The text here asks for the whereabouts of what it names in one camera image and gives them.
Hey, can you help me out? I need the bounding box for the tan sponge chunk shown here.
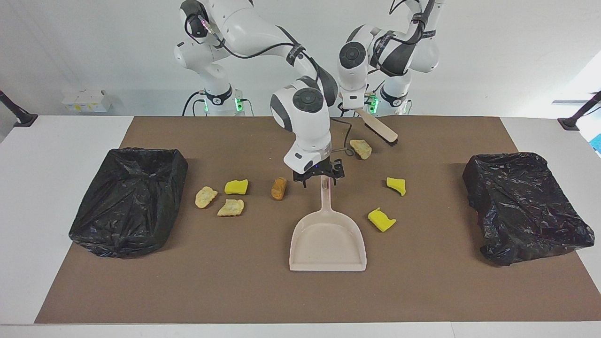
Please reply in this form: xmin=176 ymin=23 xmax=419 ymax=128
xmin=350 ymin=139 xmax=373 ymax=160

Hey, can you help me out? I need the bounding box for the beige plastic dustpan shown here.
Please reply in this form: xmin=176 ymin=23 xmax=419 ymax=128
xmin=289 ymin=173 xmax=367 ymax=272

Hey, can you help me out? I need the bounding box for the beige hand brush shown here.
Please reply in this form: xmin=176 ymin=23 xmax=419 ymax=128
xmin=356 ymin=107 xmax=399 ymax=147

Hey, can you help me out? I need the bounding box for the bin with black bag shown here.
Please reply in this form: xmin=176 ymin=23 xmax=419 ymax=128
xmin=462 ymin=152 xmax=595 ymax=267
xmin=69 ymin=147 xmax=189 ymax=259

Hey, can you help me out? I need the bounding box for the pale crumpled chip piece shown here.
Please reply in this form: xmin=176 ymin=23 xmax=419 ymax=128
xmin=195 ymin=186 xmax=219 ymax=209
xmin=216 ymin=199 xmax=245 ymax=217

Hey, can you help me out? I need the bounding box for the brown table mat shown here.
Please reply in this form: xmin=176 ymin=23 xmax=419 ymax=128
xmin=34 ymin=116 xmax=601 ymax=324

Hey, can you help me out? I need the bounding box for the white cardboard box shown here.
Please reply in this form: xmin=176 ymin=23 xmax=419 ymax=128
xmin=61 ymin=89 xmax=112 ymax=113

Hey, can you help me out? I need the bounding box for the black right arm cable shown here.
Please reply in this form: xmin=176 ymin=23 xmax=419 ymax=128
xmin=185 ymin=14 xmax=356 ymax=156

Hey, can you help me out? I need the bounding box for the black base cable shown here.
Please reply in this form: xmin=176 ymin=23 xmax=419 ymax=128
xmin=182 ymin=92 xmax=207 ymax=116

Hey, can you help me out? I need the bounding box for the black camera stand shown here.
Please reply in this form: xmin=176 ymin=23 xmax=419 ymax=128
xmin=557 ymin=91 xmax=601 ymax=131
xmin=0 ymin=90 xmax=39 ymax=128

